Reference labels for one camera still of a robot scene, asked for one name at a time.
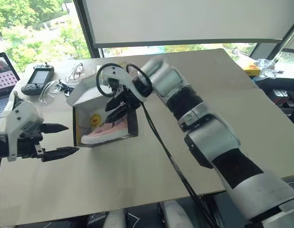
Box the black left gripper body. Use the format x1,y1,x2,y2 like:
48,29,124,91
16,126,46,159

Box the cardboard shoebox with lid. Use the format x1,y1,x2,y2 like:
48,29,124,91
66,62,140,148

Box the dark window frame post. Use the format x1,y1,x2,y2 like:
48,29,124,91
74,0,104,59

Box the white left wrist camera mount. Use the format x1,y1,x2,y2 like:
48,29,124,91
4,91,43,162

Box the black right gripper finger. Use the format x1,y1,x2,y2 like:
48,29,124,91
104,106,129,124
105,96,125,111

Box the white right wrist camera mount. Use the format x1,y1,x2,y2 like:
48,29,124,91
102,63,147,98

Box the round yellow sticker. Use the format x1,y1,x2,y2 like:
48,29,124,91
89,114,102,126

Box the pink shoe with white sole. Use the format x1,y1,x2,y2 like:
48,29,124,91
80,117,130,144

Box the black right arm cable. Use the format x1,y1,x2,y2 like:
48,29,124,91
96,63,223,228

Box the black handheld remote controller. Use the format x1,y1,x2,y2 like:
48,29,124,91
20,62,55,96

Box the grey rounded shape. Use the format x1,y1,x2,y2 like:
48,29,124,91
164,200,194,228
106,209,127,228

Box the black equipment beside table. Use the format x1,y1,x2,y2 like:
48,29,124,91
267,78,294,122

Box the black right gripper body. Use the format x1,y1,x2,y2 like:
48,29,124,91
113,89,142,112

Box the yellow box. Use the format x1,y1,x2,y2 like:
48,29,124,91
240,60,261,76

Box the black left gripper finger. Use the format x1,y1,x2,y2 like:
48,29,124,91
41,146,80,163
40,123,69,134

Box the clear plastic bag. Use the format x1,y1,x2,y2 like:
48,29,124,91
255,58,284,80

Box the thin-framed glasses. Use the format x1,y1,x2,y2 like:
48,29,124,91
66,63,85,84

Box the white roller blind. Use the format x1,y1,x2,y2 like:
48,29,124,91
82,0,293,48

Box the white blind pull cord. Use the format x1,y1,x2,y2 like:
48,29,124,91
274,30,294,65

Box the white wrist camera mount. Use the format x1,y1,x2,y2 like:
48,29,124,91
102,63,147,98
4,91,43,162

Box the clear safety glasses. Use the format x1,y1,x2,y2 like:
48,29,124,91
38,79,64,105

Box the open laptop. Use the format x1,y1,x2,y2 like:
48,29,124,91
0,52,21,122

